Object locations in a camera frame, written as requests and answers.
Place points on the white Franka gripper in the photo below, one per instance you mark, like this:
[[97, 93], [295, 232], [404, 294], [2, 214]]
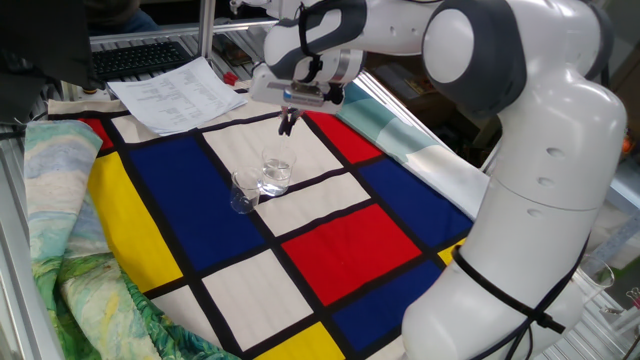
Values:
[[259, 90]]

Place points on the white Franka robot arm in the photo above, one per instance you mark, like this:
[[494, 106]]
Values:
[[540, 190]]

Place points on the glass beaker with water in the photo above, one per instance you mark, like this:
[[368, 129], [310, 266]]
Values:
[[276, 180]]

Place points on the small red object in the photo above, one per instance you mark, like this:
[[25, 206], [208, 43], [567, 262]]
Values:
[[230, 78]]

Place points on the dark flat object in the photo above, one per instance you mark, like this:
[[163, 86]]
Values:
[[232, 50]]

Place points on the empty glass beaker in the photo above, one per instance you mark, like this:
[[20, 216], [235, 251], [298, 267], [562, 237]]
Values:
[[244, 201]]

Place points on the printed paper sheets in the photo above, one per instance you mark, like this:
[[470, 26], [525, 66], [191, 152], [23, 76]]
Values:
[[170, 100]]

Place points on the colour block tablecloth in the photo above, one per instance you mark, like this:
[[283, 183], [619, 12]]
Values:
[[200, 210]]

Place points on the pale teal white cloth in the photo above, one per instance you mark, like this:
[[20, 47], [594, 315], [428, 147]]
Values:
[[415, 155]]

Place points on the aluminium crossbar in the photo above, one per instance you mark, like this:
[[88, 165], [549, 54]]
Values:
[[150, 32]]

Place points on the black keyboard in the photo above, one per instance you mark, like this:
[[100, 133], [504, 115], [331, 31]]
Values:
[[135, 60]]

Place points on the seated person in jeans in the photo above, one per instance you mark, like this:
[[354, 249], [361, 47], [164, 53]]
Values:
[[120, 20]]

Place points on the green painted landscape cloth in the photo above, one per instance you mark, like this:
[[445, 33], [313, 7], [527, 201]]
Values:
[[65, 200]]

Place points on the black monitor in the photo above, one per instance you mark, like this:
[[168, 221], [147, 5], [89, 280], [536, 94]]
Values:
[[40, 45]]

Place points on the pale blue shelf board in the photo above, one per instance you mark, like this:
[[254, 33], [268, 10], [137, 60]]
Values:
[[627, 187]]

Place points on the metal binder clip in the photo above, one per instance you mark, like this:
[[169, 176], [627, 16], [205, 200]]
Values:
[[634, 297]]

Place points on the aluminium frame post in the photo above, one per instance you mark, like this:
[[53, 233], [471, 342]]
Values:
[[206, 30]]

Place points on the aluminium table edge rail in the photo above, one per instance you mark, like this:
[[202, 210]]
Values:
[[20, 300]]

